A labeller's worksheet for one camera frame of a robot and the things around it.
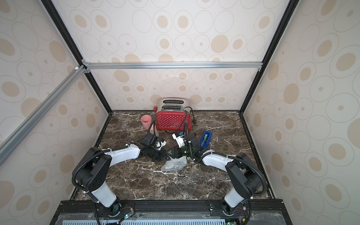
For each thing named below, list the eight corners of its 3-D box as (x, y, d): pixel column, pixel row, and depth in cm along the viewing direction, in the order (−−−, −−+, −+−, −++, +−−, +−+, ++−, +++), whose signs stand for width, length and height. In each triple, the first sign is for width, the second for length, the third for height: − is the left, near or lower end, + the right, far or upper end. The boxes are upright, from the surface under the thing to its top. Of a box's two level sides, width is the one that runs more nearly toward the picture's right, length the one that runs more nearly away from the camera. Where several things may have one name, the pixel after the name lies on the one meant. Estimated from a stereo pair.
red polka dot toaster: (156, 134, 107) (152, 117, 92) (159, 115, 120) (156, 97, 105) (190, 134, 107) (191, 117, 92) (189, 115, 120) (190, 97, 105)
